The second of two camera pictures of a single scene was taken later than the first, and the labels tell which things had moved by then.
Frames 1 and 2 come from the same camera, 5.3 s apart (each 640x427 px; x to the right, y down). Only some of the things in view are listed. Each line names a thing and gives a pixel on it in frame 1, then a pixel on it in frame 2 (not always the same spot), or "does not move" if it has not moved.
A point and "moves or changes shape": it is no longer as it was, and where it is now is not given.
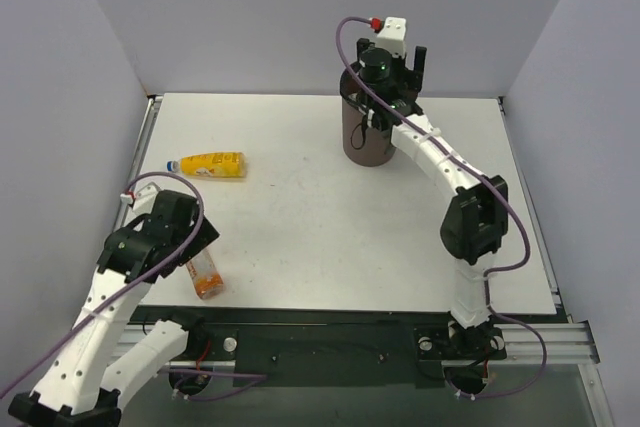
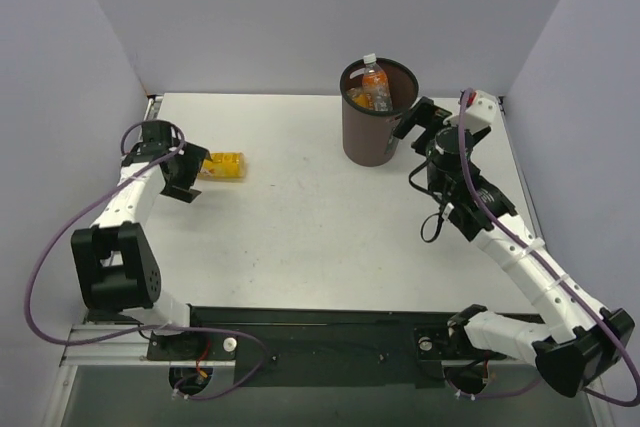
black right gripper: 420,59 -> 426,120
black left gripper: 201,236 -> 186,169
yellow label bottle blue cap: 215,164 does not move
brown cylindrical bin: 361,143 does not move
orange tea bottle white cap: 206,277 moves or changes shape
